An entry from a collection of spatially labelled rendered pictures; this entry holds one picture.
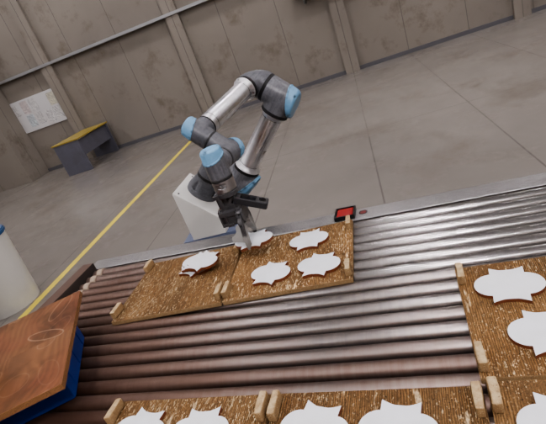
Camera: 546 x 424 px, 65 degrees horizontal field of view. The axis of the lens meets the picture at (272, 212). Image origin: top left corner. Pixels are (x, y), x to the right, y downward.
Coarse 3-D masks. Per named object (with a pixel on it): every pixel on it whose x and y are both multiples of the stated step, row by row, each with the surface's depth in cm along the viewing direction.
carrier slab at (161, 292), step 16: (192, 256) 169; (224, 256) 160; (240, 256) 157; (160, 272) 166; (176, 272) 162; (208, 272) 153; (224, 272) 149; (144, 288) 159; (160, 288) 155; (176, 288) 151; (192, 288) 147; (208, 288) 143; (128, 304) 152; (144, 304) 148; (160, 304) 145; (176, 304) 141; (192, 304) 138; (208, 304) 135; (128, 320) 143
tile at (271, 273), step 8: (272, 264) 141; (280, 264) 139; (256, 272) 140; (264, 272) 138; (272, 272) 136; (280, 272) 135; (288, 272) 133; (256, 280) 135; (264, 280) 134; (272, 280) 132; (280, 280) 132
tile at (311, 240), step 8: (304, 232) 153; (312, 232) 151; (320, 232) 149; (296, 240) 150; (304, 240) 148; (312, 240) 146; (320, 240) 144; (296, 248) 146; (304, 248) 144; (312, 248) 143
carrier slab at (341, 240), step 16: (336, 224) 153; (352, 224) 149; (272, 240) 158; (288, 240) 154; (336, 240) 143; (352, 240) 140; (256, 256) 152; (272, 256) 148; (288, 256) 144; (304, 256) 141; (336, 256) 134; (352, 256) 131; (240, 272) 146; (336, 272) 127; (352, 272) 124; (240, 288) 137; (256, 288) 134; (272, 288) 131; (288, 288) 128; (304, 288) 126; (320, 288) 125; (224, 304) 134
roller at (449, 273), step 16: (544, 256) 106; (432, 272) 115; (448, 272) 113; (336, 288) 123; (352, 288) 121; (368, 288) 119; (384, 288) 118; (240, 304) 133; (256, 304) 131; (80, 320) 157; (96, 320) 154; (112, 320) 150
